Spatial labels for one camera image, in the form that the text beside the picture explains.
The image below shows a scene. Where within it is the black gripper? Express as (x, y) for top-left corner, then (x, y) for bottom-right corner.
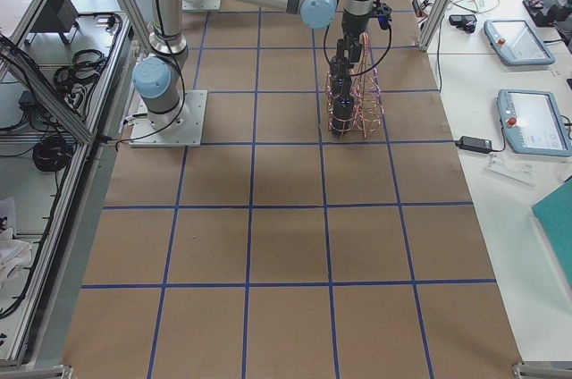
(336, 10), (370, 67)

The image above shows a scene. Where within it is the dark wine bottle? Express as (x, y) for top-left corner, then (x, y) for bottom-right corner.
(329, 54), (351, 98)
(329, 95), (355, 139)

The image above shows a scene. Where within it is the upper teach pendant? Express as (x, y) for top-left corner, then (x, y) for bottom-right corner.
(484, 20), (555, 66)

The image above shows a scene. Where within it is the teach pendant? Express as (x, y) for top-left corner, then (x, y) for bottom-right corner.
(497, 89), (571, 157)
(484, 20), (555, 66)

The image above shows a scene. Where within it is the black power adapter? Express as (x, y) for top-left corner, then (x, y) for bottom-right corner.
(455, 136), (492, 155)

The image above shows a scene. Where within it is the lower teach pendant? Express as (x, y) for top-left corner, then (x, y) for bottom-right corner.
(497, 89), (571, 157)

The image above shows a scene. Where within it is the clear acrylic stand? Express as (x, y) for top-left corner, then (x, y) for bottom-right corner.
(484, 153), (535, 187)

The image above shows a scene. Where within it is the brown paper table mat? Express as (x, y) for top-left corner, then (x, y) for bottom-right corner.
(63, 0), (519, 378)

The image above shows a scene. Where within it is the teal board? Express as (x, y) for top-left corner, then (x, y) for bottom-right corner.
(532, 181), (571, 271)

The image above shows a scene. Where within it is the black box on shelf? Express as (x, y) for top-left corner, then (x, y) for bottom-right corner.
(30, 0), (79, 46)

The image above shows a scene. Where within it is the copper wire bottle basket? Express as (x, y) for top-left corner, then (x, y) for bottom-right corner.
(325, 33), (383, 138)

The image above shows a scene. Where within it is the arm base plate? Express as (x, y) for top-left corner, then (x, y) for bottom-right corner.
(129, 90), (207, 147)
(182, 0), (221, 13)

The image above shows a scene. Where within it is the coiled black cable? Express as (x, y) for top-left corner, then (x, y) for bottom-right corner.
(31, 134), (72, 173)

